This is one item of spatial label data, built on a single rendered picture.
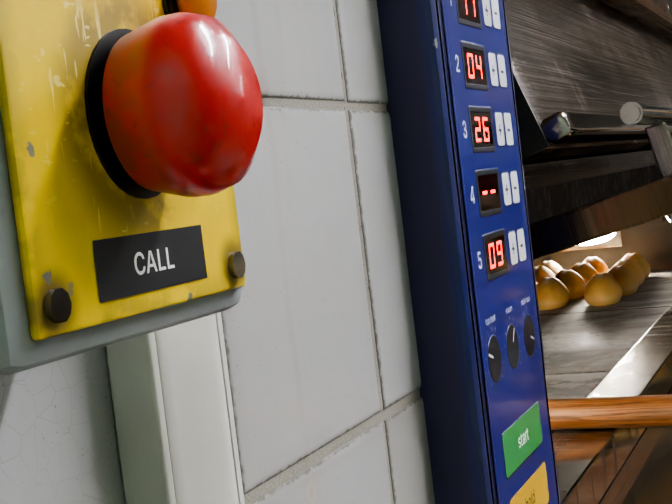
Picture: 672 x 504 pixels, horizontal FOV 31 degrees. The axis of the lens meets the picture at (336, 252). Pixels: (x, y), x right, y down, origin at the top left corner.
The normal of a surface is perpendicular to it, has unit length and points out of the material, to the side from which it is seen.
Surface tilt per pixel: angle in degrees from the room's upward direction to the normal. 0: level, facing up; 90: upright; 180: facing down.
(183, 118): 98
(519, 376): 90
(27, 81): 90
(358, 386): 90
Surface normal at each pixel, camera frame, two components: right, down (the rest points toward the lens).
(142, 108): -0.37, 0.17
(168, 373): 0.91, -0.09
